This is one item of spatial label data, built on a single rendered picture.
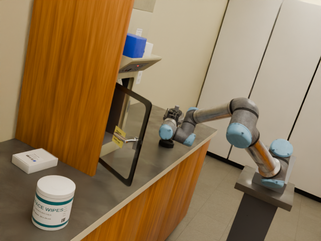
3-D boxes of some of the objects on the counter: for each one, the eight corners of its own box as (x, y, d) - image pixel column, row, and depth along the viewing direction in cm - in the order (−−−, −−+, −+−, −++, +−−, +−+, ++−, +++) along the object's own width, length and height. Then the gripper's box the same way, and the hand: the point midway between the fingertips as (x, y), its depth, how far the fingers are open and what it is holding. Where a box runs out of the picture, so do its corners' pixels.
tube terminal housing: (47, 145, 183) (74, -8, 159) (85, 132, 211) (112, 1, 188) (86, 164, 174) (120, 5, 151) (120, 147, 203) (153, 12, 179)
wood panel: (14, 137, 181) (59, -185, 138) (19, 136, 183) (64, -181, 141) (91, 176, 164) (169, -177, 121) (95, 174, 167) (173, -172, 124)
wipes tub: (23, 219, 124) (28, 182, 120) (48, 204, 136) (55, 170, 131) (51, 236, 120) (58, 199, 115) (75, 220, 132) (83, 185, 127)
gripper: (185, 120, 197) (189, 108, 216) (158, 111, 199) (165, 101, 218) (181, 133, 200) (186, 121, 220) (155, 125, 202) (162, 114, 221)
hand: (174, 115), depth 219 cm, fingers closed on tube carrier, 9 cm apart
